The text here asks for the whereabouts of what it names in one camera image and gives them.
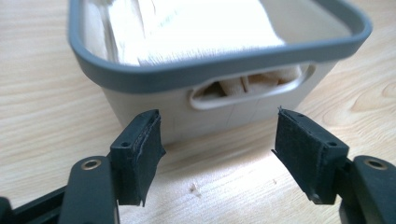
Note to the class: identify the white basket with grey rim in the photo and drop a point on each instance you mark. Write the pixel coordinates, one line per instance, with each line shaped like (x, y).
(199, 77)

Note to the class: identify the white cloth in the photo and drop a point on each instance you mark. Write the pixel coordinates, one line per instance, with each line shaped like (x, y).
(186, 34)

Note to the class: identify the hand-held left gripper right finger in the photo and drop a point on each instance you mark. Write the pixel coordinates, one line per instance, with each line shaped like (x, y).
(306, 161)

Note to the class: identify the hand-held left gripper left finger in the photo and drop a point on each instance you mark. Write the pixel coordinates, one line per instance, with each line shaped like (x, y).
(137, 165)

